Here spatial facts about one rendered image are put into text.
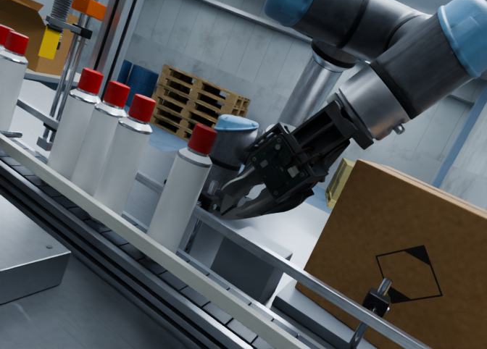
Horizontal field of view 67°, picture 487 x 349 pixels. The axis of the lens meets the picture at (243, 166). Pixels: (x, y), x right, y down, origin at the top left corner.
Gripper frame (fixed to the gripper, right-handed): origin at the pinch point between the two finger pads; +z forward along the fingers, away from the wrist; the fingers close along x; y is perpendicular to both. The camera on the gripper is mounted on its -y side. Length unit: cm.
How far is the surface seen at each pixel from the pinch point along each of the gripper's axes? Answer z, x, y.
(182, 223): 7.3, -2.2, 1.0
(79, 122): 14.7, -25.9, 1.6
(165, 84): 215, -311, -454
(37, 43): 98, -157, -95
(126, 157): 9.4, -15.1, 2.4
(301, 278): -2.1, 12.6, -3.1
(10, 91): 26.6, -42.2, 0.5
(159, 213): 8.7, -5.1, 2.8
